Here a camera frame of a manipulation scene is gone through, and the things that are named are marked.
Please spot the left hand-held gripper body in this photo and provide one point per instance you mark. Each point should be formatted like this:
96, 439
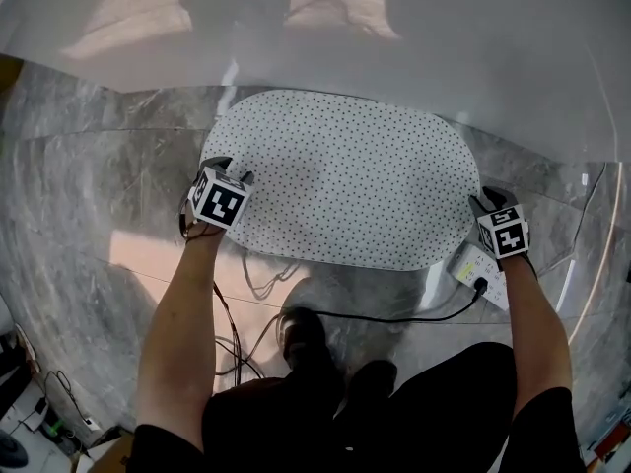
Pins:
222, 205

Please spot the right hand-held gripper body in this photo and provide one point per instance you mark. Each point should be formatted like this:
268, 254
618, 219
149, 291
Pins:
510, 242

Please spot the white dotted bath mat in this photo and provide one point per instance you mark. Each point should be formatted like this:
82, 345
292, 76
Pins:
345, 180

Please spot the person's right forearm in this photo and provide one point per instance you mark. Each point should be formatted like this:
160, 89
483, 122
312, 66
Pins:
537, 338

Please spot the person's left forearm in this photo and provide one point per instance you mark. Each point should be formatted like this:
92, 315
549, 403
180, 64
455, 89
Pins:
182, 338

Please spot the white power strip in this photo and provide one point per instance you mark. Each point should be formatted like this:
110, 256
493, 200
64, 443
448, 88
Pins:
468, 269

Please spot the white bathtub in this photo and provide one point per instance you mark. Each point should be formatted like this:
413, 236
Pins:
443, 67

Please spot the person's left black shoe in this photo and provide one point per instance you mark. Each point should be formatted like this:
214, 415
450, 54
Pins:
305, 343

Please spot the person's black shoe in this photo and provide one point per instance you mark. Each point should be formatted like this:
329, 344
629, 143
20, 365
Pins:
305, 343
372, 382

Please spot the person's black trousers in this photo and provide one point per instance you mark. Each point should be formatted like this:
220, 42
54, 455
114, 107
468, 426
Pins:
453, 397

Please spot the person's right black shoe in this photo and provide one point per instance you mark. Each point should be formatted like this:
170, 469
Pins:
372, 382

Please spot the person's black t-shirt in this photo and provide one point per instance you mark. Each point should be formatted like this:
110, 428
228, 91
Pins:
547, 436

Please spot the brown cardboard carton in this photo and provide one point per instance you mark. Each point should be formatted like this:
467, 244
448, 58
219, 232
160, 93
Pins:
106, 453

